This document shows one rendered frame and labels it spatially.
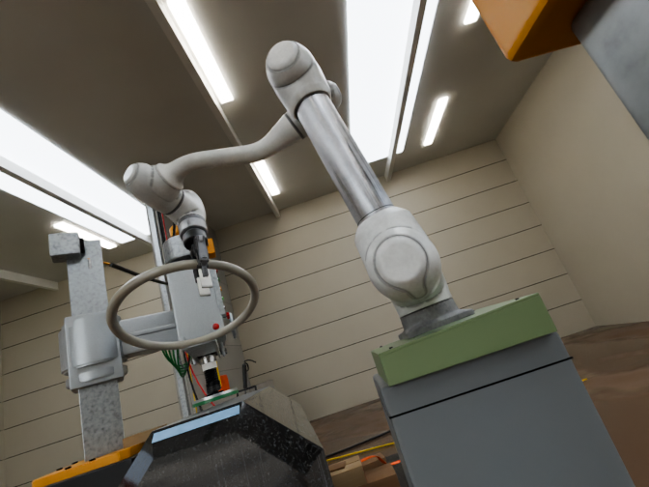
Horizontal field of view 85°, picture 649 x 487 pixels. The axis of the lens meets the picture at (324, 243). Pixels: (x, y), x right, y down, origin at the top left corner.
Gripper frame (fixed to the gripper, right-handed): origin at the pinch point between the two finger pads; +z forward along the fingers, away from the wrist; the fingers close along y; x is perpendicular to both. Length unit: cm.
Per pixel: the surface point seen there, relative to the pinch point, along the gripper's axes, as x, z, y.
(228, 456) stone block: -10, 33, 53
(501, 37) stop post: 5, 54, -83
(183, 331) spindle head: -6, -32, 74
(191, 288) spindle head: -11, -51, 64
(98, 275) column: 31, -108, 115
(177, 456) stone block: 5, 26, 59
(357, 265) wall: -384, -305, 337
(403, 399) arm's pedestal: -29, 53, -21
